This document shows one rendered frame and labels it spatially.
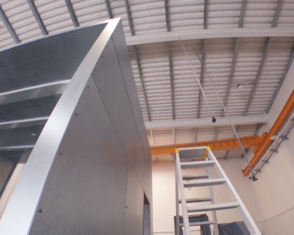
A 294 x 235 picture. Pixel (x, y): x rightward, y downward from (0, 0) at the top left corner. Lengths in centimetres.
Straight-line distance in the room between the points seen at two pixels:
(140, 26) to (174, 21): 135
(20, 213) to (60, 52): 178
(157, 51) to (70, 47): 573
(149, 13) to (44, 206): 675
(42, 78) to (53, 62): 31
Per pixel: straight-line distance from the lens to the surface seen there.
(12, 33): 867
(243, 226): 225
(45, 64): 223
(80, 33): 189
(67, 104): 68
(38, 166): 54
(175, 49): 737
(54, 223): 54
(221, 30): 722
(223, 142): 1057
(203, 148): 170
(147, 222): 259
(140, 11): 695
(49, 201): 51
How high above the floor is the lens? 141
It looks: 44 degrees up
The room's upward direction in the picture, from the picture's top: straight up
